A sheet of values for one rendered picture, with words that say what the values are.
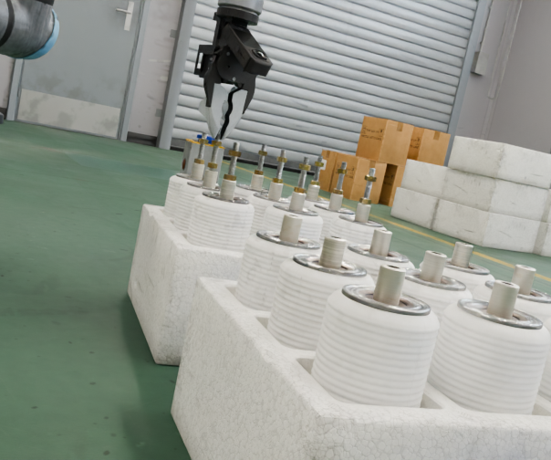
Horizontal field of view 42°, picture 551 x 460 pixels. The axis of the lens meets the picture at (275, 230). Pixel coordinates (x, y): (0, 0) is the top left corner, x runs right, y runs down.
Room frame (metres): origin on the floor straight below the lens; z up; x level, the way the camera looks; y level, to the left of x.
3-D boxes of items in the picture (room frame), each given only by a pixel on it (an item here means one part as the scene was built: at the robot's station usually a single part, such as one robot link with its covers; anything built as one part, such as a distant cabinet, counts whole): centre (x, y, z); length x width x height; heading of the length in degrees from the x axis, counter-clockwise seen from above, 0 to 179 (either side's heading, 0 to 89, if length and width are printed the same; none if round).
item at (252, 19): (1.24, 0.14, 0.49); 0.09 x 0.08 x 0.12; 35
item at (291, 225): (0.81, -0.02, 0.26); 0.02 x 0.02 x 0.03
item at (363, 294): (0.59, -0.10, 0.25); 0.08 x 0.08 x 0.01
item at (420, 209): (4.33, -0.94, 0.09); 0.39 x 0.39 x 0.18; 28
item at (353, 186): (5.18, -0.51, 0.15); 0.30 x 0.24 x 0.30; 26
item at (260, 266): (0.81, -0.02, 0.16); 0.10 x 0.10 x 0.18
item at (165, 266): (1.26, 0.01, 0.09); 0.39 x 0.39 x 0.18; 20
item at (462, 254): (0.90, -0.24, 0.26); 0.02 x 0.02 x 0.03
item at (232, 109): (1.25, 0.12, 0.38); 0.06 x 0.03 x 0.09; 35
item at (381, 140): (5.25, -0.64, 0.45); 0.30 x 0.24 x 0.30; 29
